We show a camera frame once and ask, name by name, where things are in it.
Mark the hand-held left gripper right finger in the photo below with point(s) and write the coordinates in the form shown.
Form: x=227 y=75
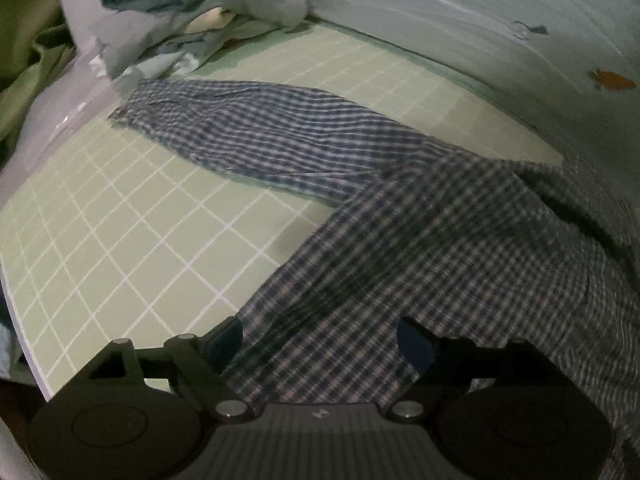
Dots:
x=412 y=346

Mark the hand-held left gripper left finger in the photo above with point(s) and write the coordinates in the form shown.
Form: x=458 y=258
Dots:
x=228 y=344

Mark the blue checkered shirt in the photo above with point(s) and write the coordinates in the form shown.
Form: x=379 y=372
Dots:
x=425 y=220

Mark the green grid bed mat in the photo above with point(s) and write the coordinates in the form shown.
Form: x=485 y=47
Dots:
x=165 y=220

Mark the white bed sheet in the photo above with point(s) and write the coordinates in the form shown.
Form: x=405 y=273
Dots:
x=55 y=125

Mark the light blue crumpled cloth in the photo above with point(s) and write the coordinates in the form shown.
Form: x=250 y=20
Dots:
x=165 y=62

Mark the light blue carrot print quilt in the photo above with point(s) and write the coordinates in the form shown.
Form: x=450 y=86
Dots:
x=475 y=25

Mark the pale grey green crumpled garment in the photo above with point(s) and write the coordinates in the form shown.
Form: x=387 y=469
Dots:
x=250 y=5

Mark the olive green cloth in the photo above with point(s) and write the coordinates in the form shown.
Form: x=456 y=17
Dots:
x=25 y=55

